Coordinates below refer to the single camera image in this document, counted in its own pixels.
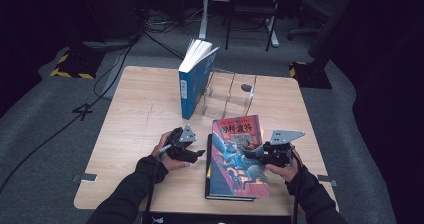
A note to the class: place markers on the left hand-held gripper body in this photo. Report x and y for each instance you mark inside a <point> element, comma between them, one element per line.
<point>187,135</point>

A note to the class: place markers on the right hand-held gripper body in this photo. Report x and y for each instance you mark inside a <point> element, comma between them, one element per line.
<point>281,136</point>

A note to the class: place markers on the red illustrated book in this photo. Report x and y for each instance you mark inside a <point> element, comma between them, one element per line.
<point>233,164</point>

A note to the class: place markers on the blue book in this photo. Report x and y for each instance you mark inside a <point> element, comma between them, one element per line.
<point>195,80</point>

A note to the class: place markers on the clear acrylic book rack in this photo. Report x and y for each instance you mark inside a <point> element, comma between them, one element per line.
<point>233,97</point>

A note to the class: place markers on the person's left hand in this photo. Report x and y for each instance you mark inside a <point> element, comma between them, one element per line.
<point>160,143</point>

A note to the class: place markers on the person's right hand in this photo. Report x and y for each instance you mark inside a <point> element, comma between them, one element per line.
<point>286,173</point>

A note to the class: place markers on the person's dark clothing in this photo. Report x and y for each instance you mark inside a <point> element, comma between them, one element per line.
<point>200,219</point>

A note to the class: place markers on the black stand with striped base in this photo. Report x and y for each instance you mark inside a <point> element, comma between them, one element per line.
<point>316,74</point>

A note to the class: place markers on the black folding chair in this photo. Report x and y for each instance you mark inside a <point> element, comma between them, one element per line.
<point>248,10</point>

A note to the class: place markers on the black yellow striped base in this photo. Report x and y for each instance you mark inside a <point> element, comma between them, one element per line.
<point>78,64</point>

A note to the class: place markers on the black office chair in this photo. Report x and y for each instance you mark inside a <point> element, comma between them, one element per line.
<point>316,4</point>

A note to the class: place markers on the dark cabinet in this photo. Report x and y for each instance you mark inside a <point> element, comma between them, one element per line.
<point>113,7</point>

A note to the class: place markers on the metal table bracket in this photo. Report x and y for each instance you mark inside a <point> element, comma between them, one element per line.
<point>328,180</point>
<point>85,177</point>

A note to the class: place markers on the white desk frame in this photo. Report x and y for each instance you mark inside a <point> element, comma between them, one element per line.
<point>204,14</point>

